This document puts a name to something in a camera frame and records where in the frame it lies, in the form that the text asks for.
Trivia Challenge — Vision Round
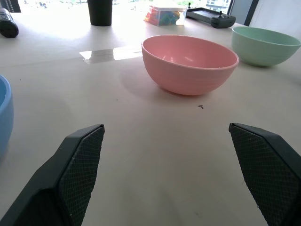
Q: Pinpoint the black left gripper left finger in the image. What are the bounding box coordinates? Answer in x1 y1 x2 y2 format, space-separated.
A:
0 124 105 226

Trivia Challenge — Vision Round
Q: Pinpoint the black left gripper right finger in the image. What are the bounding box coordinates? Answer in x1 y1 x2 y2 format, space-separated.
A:
229 122 301 226

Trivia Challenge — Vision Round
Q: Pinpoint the blue plastic bowl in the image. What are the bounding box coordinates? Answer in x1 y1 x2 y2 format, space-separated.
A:
0 75 15 159

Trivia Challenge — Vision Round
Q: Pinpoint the green plastic bowl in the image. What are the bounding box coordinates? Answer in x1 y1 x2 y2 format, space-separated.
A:
231 26 301 67

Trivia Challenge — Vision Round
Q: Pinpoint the pink plastic bowl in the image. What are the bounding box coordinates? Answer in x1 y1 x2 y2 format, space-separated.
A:
141 35 240 96

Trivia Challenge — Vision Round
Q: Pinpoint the black remote controller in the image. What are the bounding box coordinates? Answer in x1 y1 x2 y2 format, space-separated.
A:
210 11 237 29

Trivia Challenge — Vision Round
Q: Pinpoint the dark cylindrical bottle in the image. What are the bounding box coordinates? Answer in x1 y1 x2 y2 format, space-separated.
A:
0 7 19 39

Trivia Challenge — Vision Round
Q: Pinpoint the black cylindrical cup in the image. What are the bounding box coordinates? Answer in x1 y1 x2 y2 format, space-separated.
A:
87 0 113 26

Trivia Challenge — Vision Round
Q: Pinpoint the black tray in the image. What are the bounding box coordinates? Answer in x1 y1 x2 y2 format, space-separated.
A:
185 7 230 22

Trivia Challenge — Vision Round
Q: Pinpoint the clear box of coloured blocks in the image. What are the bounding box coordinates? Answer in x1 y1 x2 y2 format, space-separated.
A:
143 5 188 27

